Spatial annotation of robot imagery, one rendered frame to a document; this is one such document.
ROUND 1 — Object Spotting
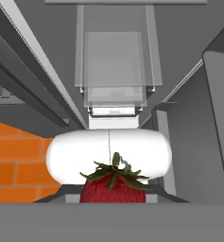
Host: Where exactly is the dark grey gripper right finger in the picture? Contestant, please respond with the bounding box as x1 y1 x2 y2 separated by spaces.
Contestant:
144 183 191 204

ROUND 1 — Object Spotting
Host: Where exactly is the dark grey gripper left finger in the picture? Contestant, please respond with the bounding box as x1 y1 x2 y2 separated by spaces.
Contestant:
33 183 83 204

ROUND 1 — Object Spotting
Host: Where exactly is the red strawberry with green leaves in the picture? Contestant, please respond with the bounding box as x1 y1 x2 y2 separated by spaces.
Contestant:
79 151 153 204

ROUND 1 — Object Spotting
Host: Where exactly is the white fridge drawer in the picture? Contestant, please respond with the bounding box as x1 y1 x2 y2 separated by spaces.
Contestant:
87 107 144 130

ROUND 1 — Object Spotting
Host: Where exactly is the grey fridge door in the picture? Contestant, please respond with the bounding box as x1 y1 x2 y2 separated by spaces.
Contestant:
0 0 89 138
201 18 224 204

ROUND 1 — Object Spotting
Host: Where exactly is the small clear glass fridge shelf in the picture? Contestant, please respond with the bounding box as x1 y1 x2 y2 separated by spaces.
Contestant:
83 31 148 109

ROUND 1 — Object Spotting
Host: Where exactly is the large clear glass fridge shelf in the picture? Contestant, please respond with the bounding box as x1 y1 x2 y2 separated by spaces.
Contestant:
74 4 164 88

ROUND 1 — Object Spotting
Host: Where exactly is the white rounded capsule-shaped object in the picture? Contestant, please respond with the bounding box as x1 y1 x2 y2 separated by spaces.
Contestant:
45 128 173 186

